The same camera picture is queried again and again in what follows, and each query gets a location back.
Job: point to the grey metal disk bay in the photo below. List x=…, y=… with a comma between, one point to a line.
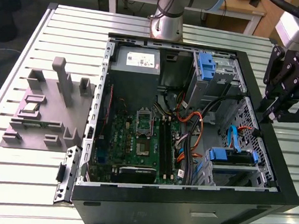
x=260, y=179

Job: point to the green RAM stick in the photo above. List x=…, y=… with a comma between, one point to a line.
x=33, y=125

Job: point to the hard disk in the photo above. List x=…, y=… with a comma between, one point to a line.
x=219, y=154

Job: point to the blue drive cage latch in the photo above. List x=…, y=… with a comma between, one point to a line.
x=207, y=67

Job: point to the grey metal drive cage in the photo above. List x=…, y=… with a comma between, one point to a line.
x=221, y=68

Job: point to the silver CPU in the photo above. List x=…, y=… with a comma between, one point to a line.
x=30, y=107

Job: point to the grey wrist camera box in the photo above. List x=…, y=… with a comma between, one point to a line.
x=290, y=30

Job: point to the black open PC case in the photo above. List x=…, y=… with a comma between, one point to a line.
x=156, y=212

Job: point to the black graphics card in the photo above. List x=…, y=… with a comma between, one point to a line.
x=136, y=172

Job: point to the CPU socket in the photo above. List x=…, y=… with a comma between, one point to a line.
x=143, y=148

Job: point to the grey parts rack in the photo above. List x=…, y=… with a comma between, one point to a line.
x=50, y=137

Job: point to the grey power supply unit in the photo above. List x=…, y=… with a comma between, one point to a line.
x=133, y=89

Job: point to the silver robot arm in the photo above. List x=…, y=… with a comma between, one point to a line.
x=167, y=22

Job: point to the green motherboard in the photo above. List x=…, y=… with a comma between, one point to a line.
x=120, y=141

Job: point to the grey metal card bracket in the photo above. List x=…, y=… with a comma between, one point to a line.
x=68, y=167

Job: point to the black RAM slot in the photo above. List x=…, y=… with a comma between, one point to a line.
x=170, y=145
x=163, y=144

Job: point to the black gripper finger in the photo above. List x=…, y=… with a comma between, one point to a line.
x=296, y=114
x=275, y=68

